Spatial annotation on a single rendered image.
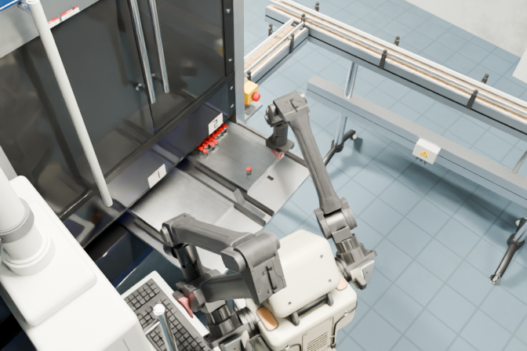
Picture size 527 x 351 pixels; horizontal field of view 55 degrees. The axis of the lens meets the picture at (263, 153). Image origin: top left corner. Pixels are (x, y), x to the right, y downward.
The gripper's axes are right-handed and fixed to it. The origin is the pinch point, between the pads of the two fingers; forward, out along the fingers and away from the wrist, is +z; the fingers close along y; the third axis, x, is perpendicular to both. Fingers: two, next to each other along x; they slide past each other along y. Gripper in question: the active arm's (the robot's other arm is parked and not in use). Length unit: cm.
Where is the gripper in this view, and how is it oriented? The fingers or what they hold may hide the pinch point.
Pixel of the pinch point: (278, 157)
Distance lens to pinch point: 206.7
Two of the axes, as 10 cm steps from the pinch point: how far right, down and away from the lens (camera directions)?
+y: -7.9, -4.6, 4.1
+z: -0.1, 6.9, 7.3
